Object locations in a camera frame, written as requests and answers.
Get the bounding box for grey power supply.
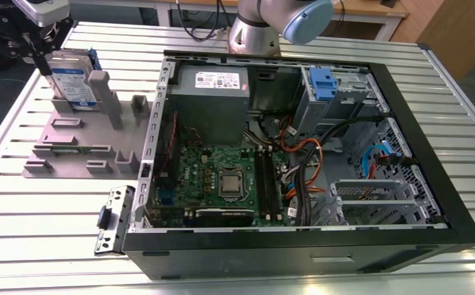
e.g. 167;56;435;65
166;63;251;148

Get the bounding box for hard disk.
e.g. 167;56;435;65
42;47;102;111

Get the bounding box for black RAM slot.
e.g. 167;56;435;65
266;146;284;221
255;146;274;221

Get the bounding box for silver CPU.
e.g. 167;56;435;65
220;175;242;193

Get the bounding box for thin red wire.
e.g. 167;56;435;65
159;110;180;179

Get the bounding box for orange and red wire bundle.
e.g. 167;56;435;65
280;116;328;200

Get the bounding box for black PC case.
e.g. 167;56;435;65
120;49;475;281

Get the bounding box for brown cabinet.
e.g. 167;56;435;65
391;0;475;81

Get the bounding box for wooden desk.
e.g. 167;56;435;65
334;0;411;41

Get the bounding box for blue plastic drive latch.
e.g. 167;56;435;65
308;68;339;101

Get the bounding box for thick black cable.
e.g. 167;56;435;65
292;115;390;227

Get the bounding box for grey parts rack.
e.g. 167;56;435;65
22;69;155;179

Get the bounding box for green RAM stick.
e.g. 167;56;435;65
51;146;95;155

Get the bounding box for metal optical drive cage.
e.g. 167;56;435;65
292;66;388;145

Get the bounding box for metal slot retention bracket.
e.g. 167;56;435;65
92;184;136;256

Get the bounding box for metal disk bay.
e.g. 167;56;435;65
330;179;443;227

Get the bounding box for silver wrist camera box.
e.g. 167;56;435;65
14;0;71;27

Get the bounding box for CPU socket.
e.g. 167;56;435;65
216;167;250;204

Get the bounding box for yellow and black wires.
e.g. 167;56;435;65
243;128;274;148

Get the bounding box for blue data wire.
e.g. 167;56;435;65
360;140;394;179

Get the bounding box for black graphics card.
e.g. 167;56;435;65
182;207;255;229

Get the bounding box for black power wire connector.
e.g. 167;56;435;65
378;155;416;169

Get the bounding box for green motherboard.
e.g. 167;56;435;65
146;144;299;228

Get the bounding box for white metal desk frame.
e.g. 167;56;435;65
138;0;240;28

